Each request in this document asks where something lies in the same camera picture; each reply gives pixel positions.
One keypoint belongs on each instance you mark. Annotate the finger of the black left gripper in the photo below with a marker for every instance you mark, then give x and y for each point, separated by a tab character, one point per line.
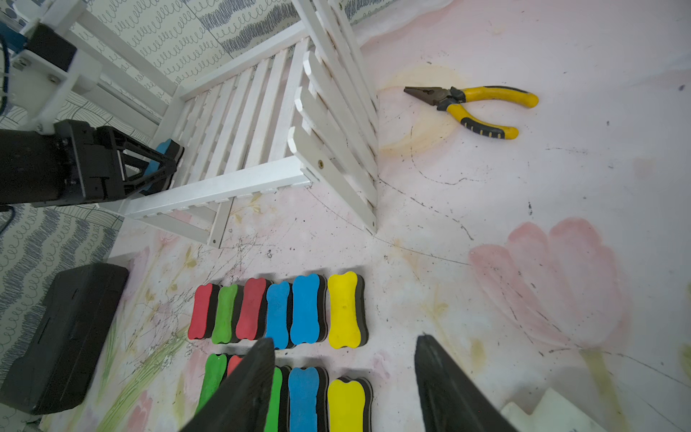
123	145
147	182

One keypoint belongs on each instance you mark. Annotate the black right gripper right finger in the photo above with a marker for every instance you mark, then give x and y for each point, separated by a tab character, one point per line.
449	399

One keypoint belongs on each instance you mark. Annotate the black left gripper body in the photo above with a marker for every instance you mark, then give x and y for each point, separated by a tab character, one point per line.
75	165

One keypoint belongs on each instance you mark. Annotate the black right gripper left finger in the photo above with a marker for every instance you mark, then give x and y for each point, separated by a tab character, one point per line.
243	399

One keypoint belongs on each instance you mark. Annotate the green eraser shelf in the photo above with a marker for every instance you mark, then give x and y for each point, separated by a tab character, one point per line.
277	418
214	373
226	315

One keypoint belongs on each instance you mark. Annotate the yellow eraser shelf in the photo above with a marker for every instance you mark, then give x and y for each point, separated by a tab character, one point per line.
350	405
348	328

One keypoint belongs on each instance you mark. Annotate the white slatted wooden shelf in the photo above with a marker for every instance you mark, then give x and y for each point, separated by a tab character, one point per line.
296	109

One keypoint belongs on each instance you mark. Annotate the small white box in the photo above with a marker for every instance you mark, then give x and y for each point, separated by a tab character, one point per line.
554	413

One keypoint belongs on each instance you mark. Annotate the black plastic case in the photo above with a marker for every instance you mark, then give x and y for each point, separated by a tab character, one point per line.
57	368

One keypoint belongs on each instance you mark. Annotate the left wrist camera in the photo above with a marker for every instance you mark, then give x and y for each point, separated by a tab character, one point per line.
47	68

